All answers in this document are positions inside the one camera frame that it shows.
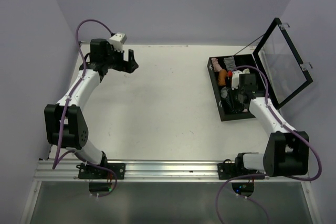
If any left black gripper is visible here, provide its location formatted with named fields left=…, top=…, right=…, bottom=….
left=103, top=44, right=138, bottom=73

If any striped blue cloth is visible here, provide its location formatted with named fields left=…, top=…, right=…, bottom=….
left=225, top=94, right=238, bottom=114

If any grey underwear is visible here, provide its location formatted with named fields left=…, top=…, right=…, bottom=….
left=220, top=87, right=230, bottom=101

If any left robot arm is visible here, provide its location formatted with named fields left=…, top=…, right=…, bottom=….
left=44, top=33, right=139, bottom=178

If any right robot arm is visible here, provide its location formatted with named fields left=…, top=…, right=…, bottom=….
left=232, top=70, right=309, bottom=178

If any black storage box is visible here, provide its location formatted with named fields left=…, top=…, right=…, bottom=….
left=207, top=54, right=268, bottom=122

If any pale green rolled sock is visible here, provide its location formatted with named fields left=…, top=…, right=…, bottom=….
left=243, top=68, right=250, bottom=74

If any brown rolled sock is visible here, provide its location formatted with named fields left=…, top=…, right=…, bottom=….
left=217, top=69, right=227, bottom=86

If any grey striped rolled sock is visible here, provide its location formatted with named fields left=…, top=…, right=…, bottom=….
left=223, top=56, right=236, bottom=71

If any pink rolled sock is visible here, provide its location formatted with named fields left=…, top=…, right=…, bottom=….
left=211, top=58, right=222, bottom=72

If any glass box lid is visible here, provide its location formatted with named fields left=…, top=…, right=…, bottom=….
left=253, top=17, right=313, bottom=109

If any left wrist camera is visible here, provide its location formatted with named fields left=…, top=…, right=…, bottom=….
left=109, top=33, right=127, bottom=52

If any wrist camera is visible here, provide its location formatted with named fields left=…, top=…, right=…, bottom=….
left=227, top=70, right=243, bottom=90
left=109, top=33, right=127, bottom=52

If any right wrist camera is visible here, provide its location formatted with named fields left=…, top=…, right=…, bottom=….
left=227, top=70, right=243, bottom=90

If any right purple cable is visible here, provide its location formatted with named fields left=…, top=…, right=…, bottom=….
left=216, top=65, right=323, bottom=224

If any purple cable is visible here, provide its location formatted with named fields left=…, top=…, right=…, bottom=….
left=52, top=19, right=118, bottom=197
left=216, top=65, right=323, bottom=224

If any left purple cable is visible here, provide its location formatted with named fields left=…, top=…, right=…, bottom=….
left=52, top=19, right=118, bottom=197

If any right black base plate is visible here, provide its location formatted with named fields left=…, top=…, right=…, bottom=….
left=217, top=159, right=261, bottom=180

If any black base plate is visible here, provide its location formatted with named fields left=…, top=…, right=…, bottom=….
left=76, top=161, right=126, bottom=180
left=217, top=159, right=261, bottom=180

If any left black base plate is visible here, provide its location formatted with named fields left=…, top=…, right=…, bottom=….
left=76, top=161, right=126, bottom=180

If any aluminium rail frame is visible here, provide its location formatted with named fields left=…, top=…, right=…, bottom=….
left=21, top=159, right=322, bottom=223

